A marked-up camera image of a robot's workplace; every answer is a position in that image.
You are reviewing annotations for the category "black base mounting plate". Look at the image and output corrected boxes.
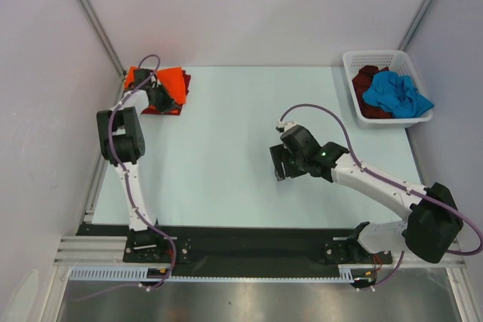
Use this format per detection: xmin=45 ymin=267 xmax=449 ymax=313
xmin=77 ymin=224 xmax=392 ymax=271

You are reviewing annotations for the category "dark red shirt in basket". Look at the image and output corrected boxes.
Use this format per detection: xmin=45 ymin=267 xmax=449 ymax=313
xmin=352 ymin=66 xmax=392 ymax=119

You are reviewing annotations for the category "white slotted cable duct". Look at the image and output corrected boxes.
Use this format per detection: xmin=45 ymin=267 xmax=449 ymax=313
xmin=69 ymin=265 xmax=373 ymax=284

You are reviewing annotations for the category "right aluminium frame post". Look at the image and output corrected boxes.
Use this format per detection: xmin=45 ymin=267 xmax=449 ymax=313
xmin=398 ymin=0 xmax=435 ymax=51

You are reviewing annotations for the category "aluminium frame post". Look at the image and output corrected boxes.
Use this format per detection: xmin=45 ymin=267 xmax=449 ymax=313
xmin=398 ymin=0 xmax=435 ymax=51
xmin=76 ymin=0 xmax=125 ymax=76

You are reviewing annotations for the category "left aluminium frame post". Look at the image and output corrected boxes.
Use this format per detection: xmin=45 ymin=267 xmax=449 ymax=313
xmin=76 ymin=0 xmax=125 ymax=76

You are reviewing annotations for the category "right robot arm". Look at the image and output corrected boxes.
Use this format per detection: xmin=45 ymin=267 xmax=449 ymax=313
xmin=269 ymin=121 xmax=463 ymax=264

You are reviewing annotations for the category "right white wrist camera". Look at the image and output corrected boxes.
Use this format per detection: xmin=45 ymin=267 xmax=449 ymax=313
xmin=275 ymin=120 xmax=297 ymax=133

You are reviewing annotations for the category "orange t shirt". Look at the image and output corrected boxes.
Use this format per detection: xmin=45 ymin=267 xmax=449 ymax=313
xmin=123 ymin=66 xmax=191 ymax=115

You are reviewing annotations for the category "folded dark red shirt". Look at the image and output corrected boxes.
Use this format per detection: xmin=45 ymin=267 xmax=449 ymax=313
xmin=143 ymin=67 xmax=191 ymax=116

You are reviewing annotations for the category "white plastic basket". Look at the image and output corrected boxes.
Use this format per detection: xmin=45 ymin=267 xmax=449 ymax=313
xmin=343 ymin=50 xmax=434 ymax=128

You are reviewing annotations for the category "blue crumpled t shirt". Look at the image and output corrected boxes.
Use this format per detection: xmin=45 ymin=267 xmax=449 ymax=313
xmin=363 ymin=71 xmax=435 ymax=118

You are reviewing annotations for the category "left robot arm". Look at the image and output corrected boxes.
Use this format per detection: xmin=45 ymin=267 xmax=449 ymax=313
xmin=96 ymin=66 xmax=174 ymax=263

